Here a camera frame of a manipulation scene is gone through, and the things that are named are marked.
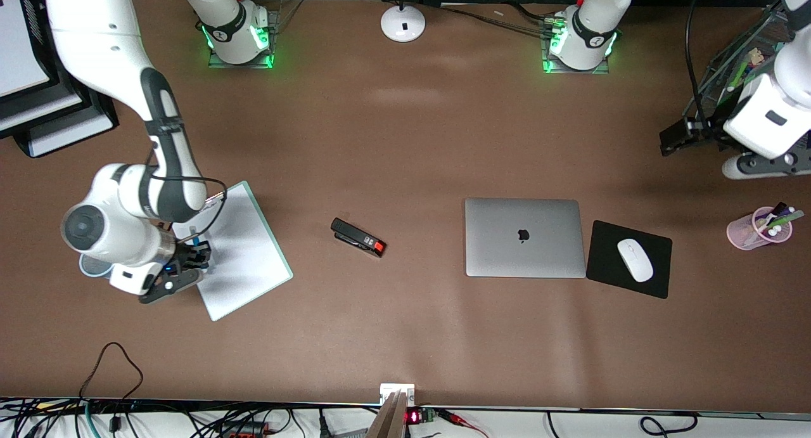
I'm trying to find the blue mesh pen cup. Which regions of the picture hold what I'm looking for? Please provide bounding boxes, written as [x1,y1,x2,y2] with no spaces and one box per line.
[79,254,116,279]

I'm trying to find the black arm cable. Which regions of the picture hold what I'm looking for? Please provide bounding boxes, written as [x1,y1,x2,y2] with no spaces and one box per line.
[684,0,713,131]
[152,143,228,243]

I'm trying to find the pink pen cup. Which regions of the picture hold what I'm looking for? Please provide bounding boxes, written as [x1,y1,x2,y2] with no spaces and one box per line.
[727,207,793,251]

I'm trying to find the black coiled cable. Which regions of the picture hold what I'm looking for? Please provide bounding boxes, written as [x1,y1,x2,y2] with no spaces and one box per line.
[639,413,699,437]

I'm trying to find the black braided cable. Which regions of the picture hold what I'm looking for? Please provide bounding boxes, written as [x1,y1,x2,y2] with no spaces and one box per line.
[437,4,558,39]
[506,2,555,25]

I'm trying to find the grey mounting post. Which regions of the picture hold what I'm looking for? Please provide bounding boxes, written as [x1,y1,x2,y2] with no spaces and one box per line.
[366,390,407,438]

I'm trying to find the blue marker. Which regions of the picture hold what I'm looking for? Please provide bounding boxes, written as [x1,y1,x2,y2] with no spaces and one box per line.
[191,234,214,275]

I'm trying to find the white bracket plate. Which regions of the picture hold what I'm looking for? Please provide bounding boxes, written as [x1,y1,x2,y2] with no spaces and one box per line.
[380,383,416,407]

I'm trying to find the white round-base stand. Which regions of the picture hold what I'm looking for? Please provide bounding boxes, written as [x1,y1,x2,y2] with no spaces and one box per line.
[380,0,426,43]

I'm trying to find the red and black wires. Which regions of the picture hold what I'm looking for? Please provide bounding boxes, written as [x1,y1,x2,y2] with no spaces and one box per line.
[437,409,490,438]

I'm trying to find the dark looped cable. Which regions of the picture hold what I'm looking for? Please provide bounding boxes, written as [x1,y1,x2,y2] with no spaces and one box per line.
[79,342,144,402]

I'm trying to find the white paper sheet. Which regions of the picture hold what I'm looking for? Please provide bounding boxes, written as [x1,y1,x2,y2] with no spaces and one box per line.
[29,108,116,158]
[0,0,53,98]
[0,83,83,134]

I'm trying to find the silver laptop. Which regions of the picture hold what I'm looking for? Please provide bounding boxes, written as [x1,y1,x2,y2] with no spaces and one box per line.
[464,198,587,279]

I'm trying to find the green marker in tray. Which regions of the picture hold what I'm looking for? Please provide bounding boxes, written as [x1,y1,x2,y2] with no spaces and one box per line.
[729,48,765,90]

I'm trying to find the pale green clipboard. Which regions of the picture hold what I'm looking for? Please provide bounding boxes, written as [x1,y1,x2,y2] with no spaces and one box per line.
[171,180,294,322]

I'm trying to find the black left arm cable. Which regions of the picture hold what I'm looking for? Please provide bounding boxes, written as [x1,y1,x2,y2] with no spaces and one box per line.
[684,0,713,131]

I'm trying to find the black purple marker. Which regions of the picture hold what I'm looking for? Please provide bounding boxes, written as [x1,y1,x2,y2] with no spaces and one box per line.
[758,202,788,226]

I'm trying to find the black wire mesh tray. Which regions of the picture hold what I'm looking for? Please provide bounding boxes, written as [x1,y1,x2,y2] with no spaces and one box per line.
[694,4,811,172]

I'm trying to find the red terminal block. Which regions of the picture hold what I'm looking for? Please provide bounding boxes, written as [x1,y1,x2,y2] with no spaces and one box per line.
[219,421,272,438]

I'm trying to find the black stacked document tray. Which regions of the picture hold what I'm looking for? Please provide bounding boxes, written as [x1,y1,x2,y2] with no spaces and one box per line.
[0,0,120,158]

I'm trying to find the white clipboard paper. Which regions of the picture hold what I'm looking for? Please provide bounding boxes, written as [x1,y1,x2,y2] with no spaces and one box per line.
[172,186,287,320]

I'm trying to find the white computer mouse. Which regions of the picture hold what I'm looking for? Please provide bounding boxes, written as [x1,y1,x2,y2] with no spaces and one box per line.
[617,238,654,283]

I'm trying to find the black mouse pad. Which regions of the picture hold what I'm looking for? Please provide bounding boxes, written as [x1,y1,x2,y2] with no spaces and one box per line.
[586,220,673,299]

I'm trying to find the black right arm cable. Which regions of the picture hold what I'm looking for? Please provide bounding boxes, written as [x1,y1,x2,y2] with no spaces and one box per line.
[152,143,228,243]

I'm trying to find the black stapler with red tip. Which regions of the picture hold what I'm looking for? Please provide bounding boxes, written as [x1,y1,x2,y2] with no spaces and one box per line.
[330,217,386,259]

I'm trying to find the green marker in cup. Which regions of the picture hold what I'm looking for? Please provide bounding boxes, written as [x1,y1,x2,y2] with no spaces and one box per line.
[763,210,805,231]

